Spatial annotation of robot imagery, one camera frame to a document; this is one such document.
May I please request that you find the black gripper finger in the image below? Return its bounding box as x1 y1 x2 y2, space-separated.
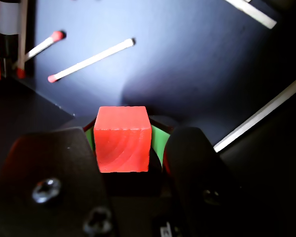
0 118 119 237
148 115 272 237

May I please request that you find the red tipped wooden match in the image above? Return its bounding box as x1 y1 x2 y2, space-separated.
23 30 67 63
213 72 296 153
47 38 136 83
15 0 28 79

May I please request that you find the red wooden cube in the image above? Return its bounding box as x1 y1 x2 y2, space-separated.
93 106 152 173

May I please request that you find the black box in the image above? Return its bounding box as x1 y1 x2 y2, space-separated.
0 0 296 237

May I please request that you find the plain wooden stick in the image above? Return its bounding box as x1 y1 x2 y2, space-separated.
223 0 278 30

